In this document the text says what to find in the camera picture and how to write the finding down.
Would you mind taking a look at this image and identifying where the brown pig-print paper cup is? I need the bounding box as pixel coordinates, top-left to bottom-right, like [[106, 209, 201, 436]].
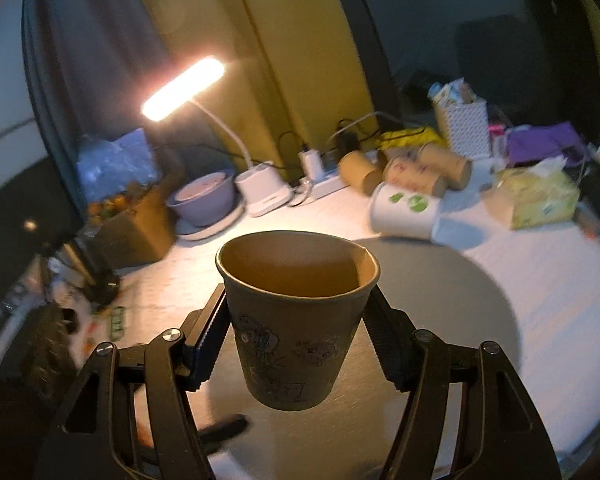
[[215, 231, 380, 411]]

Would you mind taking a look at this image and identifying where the white green-print paper cup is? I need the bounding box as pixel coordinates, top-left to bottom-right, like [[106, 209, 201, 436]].
[[368, 182, 441, 240]]

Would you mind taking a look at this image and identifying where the brown sketched paper cup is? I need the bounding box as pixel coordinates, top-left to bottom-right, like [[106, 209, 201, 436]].
[[417, 143, 472, 191]]

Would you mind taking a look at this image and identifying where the brown pig paper cup lying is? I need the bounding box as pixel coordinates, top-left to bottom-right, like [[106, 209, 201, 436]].
[[384, 156, 448, 198]]

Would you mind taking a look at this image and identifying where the plain brown paper cup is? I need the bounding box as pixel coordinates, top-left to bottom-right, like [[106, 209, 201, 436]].
[[338, 151, 382, 197]]

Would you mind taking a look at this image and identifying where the round grey mat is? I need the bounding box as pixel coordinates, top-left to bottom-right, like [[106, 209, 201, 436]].
[[187, 236, 522, 480]]

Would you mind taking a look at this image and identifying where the white textured tablecloth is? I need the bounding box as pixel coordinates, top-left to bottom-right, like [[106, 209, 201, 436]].
[[0, 159, 600, 480]]

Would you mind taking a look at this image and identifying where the cardboard box with fruit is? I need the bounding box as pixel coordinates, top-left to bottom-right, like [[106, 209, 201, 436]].
[[79, 169, 185, 269]]

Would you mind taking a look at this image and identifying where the white plate under bowl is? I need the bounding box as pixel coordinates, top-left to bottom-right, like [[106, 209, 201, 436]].
[[175, 198, 246, 242]]

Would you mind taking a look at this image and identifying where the yellow tissue pack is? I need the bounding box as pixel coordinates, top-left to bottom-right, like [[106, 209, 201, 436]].
[[481, 156, 580, 231]]

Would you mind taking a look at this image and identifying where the purple bowl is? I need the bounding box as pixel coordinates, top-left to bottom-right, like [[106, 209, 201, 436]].
[[166, 169, 236, 228]]

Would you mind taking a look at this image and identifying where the purple cloth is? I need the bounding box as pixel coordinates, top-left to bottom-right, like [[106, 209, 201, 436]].
[[507, 122, 588, 167]]

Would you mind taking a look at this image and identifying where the white desk lamp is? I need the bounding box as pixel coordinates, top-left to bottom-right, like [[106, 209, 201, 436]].
[[139, 55, 295, 218]]

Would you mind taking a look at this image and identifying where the white power strip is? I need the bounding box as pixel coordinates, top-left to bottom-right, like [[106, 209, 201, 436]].
[[303, 169, 348, 200]]

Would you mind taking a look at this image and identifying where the yellow snack bag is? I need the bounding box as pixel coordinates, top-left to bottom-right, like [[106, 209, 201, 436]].
[[377, 125, 448, 150]]

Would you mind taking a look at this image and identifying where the white plastic basket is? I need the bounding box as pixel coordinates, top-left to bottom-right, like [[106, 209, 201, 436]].
[[434, 99, 491, 160]]

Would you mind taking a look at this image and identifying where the black power adapter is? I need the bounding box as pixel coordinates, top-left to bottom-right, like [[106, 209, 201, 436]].
[[335, 131, 361, 159]]

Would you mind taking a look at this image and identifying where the white usb charger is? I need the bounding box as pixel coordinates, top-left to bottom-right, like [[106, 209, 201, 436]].
[[299, 148, 325, 183]]

